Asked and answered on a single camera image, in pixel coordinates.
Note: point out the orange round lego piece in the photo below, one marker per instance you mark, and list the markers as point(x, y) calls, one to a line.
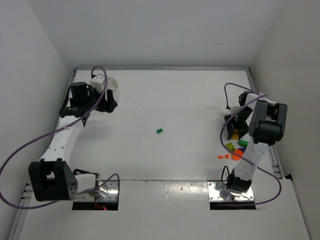
point(237, 154)

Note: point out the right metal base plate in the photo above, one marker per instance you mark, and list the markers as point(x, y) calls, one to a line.
point(218, 193)

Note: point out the yellow lego brick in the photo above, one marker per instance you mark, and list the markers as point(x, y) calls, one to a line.
point(235, 137)

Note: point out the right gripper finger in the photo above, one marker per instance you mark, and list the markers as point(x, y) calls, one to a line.
point(230, 131)
point(242, 132)

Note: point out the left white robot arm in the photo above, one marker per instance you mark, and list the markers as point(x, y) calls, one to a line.
point(51, 177)

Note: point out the white divided round container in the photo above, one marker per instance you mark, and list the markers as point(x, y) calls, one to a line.
point(113, 85)

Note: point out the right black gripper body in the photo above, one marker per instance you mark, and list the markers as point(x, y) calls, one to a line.
point(236, 127)

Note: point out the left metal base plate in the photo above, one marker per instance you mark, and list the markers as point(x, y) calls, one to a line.
point(108, 193)

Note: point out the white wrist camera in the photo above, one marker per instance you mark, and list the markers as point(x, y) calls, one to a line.
point(232, 109)
point(98, 82)

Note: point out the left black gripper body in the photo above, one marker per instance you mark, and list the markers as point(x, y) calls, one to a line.
point(104, 104)

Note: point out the lime green lego brick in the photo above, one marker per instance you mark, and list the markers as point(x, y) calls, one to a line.
point(230, 146)

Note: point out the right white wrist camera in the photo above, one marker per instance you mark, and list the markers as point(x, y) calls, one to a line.
point(232, 109)

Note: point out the metal base plate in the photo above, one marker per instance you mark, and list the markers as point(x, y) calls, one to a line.
point(108, 193)
point(218, 193)

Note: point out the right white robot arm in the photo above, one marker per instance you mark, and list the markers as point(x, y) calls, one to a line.
point(264, 122)

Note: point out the small green lego piece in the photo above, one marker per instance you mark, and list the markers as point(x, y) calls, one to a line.
point(158, 131)

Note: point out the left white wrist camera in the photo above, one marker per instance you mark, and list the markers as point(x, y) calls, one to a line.
point(98, 82)

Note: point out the dark green lego brick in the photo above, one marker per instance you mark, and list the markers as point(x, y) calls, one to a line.
point(243, 143)

